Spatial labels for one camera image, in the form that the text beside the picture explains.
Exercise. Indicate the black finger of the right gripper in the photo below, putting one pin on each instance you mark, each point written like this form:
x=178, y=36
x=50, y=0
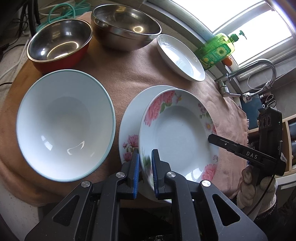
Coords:
x=227, y=144

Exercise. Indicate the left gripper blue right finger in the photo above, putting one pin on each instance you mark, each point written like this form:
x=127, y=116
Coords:
x=171, y=185

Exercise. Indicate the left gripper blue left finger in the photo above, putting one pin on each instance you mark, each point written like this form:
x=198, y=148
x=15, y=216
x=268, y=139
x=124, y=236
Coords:
x=122, y=185

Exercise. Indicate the plate with pink corner flowers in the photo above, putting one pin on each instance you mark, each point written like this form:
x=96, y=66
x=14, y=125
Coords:
x=130, y=123

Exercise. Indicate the plate with large pink roses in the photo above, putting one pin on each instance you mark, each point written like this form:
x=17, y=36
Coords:
x=177, y=124

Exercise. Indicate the white plate with grey leaves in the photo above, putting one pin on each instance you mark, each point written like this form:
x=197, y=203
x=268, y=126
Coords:
x=180, y=58

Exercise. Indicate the red steel bowl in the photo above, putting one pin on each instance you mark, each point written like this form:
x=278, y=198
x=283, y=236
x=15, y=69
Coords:
x=59, y=45

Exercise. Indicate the large stainless steel bowl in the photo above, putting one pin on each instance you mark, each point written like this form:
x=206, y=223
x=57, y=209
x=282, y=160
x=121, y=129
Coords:
x=123, y=28

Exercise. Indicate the right white gloved hand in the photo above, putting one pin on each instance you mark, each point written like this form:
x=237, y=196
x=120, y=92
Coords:
x=249, y=194

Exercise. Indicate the wooden shelf unit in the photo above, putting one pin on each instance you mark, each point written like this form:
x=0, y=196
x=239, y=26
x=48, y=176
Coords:
x=289, y=175

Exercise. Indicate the blue knife block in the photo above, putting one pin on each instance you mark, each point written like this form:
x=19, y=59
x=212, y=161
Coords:
x=252, y=109

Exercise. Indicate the orange fruit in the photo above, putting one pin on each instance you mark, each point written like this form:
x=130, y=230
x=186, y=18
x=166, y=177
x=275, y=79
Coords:
x=227, y=61

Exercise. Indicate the green dish soap bottle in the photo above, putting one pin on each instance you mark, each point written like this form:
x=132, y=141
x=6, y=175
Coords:
x=217, y=49

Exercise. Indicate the pink towel mat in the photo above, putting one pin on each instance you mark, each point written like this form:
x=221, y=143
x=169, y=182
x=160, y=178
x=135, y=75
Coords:
x=124, y=75

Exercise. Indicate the black handled scissors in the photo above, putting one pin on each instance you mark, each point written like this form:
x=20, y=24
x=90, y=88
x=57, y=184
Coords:
x=269, y=101

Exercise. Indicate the window frame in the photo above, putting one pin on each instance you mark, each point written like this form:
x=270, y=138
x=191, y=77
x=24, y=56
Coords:
x=262, y=31

